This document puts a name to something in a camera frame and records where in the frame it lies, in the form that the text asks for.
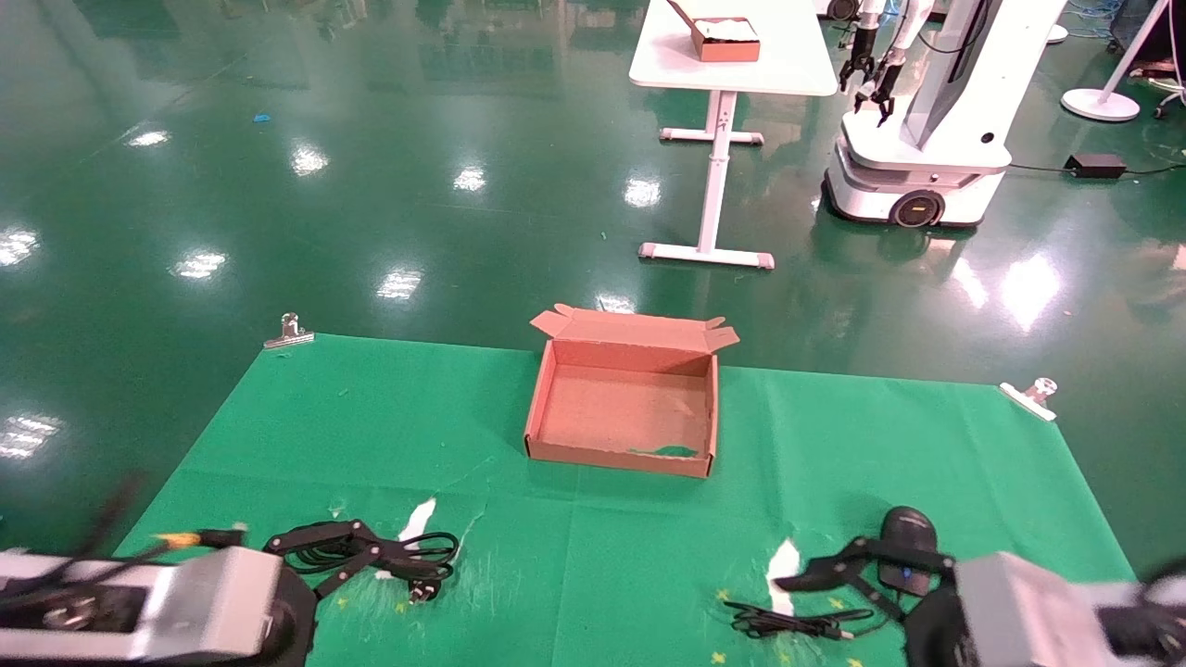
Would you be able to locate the green cloth mat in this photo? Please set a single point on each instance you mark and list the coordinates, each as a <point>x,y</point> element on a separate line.
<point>371,435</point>

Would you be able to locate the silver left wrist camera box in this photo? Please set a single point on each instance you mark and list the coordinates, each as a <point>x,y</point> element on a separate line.
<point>213,602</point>

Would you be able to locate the open brown cardboard box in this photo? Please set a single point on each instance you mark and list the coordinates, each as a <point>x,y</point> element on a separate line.
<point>621,417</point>

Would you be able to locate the small brown cardboard box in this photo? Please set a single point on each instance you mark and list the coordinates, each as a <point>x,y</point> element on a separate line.
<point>727,48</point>

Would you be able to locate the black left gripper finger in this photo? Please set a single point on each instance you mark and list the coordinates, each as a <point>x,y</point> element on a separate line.
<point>324,535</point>
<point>347,572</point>

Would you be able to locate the black round wheel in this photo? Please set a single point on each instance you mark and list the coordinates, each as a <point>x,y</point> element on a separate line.
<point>841,7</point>

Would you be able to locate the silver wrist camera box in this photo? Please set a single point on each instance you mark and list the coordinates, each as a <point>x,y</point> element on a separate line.
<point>1019,602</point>
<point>213,602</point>

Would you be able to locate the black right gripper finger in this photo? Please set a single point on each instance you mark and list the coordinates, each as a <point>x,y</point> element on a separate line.
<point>876,593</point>
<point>908,559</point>

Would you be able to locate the small white round base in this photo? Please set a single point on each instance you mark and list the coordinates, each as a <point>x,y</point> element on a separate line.
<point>1058,33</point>

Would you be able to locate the white height-adjustable table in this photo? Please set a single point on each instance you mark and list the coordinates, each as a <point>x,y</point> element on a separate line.
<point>788,56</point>

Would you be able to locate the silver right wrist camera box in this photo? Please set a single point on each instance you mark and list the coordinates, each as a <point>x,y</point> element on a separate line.
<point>1019,602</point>

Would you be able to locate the white wheeled robot body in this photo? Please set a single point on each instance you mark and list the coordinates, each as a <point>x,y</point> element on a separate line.
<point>945,111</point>

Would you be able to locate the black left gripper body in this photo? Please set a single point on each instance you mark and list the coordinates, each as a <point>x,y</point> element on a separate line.
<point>295,621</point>

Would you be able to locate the white paper item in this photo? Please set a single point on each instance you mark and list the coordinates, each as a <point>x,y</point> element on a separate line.
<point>730,29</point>

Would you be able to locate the silver metal binder clip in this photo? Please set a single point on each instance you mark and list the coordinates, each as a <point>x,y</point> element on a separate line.
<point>289,338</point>
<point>1030,398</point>

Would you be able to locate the black gripper of wheeled robot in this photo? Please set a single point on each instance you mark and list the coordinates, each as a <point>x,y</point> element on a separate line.
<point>857,65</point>
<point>882,88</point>

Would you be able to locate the white floor stand base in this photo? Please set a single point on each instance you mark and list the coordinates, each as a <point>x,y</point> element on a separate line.
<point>1100,104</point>

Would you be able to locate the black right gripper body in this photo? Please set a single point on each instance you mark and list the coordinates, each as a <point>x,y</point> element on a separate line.
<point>936,635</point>

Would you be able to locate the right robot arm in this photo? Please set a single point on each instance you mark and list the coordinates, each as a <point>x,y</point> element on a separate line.
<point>1154,621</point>

